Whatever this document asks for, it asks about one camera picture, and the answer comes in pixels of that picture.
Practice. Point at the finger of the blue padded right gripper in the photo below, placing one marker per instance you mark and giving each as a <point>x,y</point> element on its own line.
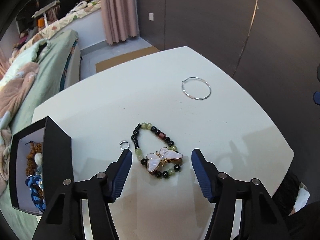
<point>260,218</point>

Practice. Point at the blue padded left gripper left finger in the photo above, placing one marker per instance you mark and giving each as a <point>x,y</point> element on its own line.
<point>63,219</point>

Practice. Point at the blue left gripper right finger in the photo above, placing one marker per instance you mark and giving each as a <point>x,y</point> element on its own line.
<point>316,97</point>

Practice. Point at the black jewelry box white interior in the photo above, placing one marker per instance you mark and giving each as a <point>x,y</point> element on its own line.
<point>40,160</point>

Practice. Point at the thin silver bangle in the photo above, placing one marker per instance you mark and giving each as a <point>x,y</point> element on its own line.
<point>196,88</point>

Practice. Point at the pink fleece blanket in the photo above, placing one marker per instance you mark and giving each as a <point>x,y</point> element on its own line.
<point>12,96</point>

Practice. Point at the flattened cardboard sheet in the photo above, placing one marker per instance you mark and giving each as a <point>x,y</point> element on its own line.
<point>107,64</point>

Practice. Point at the green bed mattress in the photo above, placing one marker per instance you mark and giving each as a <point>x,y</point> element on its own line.
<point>47,83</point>

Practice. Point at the pale green floral pillow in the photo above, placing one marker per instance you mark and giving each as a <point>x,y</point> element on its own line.
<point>30,54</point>

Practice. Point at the floral window seat cushion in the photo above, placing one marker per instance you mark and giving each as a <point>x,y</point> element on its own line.
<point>81,10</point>

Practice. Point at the pink curtain right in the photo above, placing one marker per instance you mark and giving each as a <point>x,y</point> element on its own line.
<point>119,19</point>

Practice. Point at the white wall socket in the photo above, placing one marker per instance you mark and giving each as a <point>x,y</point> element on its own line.
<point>151,17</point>

